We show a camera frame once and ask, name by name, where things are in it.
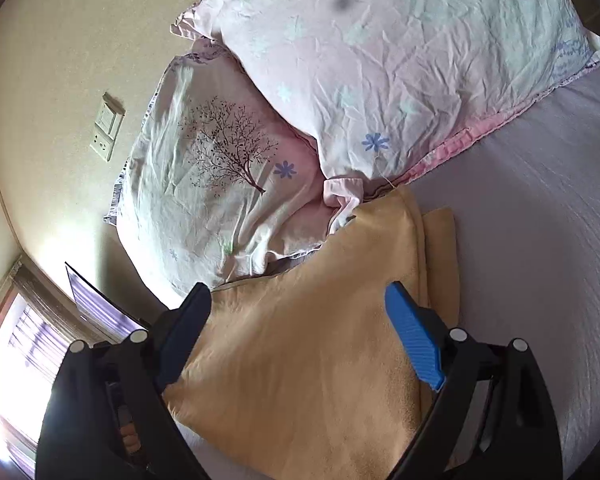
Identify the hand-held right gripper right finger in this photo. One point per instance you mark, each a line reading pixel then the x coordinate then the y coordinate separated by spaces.
pixel 417 340

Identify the white tree print pillow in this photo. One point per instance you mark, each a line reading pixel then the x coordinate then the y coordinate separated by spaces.
pixel 215 175

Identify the window with curtain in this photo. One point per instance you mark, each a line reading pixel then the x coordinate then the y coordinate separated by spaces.
pixel 10 360

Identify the yellow garment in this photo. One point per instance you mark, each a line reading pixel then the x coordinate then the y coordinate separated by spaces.
pixel 305 360

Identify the dark framed screen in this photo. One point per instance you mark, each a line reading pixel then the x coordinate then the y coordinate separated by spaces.
pixel 95 305

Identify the white wall switch socket panel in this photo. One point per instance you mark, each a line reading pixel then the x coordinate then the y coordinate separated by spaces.
pixel 106 127

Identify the pink floral pillow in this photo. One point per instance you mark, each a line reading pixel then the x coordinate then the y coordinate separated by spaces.
pixel 380 60

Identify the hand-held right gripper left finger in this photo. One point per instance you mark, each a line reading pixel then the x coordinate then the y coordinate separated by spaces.
pixel 179 345

